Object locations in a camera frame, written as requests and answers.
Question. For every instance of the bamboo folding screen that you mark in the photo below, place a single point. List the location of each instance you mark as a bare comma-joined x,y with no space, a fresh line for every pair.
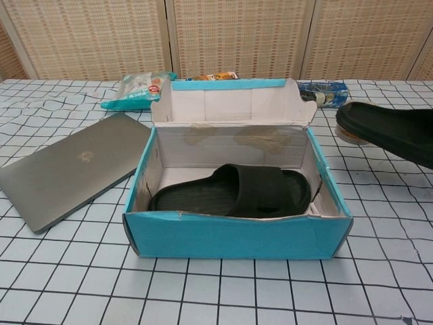
236,34

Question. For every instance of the black rubber slipper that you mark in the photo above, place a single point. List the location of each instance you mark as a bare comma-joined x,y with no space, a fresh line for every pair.
257,189
389,128

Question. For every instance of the blue cardboard shoe box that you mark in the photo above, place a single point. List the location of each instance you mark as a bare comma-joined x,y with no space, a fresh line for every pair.
236,237

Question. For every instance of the teal snack bag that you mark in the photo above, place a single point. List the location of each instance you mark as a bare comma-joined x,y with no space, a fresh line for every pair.
135,91

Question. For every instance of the orange blue snack packet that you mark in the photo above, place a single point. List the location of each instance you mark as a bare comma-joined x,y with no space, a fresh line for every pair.
220,76

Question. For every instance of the grey closed laptop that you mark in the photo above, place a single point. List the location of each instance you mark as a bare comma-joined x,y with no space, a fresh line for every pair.
67,169

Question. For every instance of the white checkered tablecloth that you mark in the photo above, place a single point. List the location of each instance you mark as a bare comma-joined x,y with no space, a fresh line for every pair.
216,291

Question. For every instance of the blue seaweed roll pack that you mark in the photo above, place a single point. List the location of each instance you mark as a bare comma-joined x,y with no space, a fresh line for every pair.
324,93

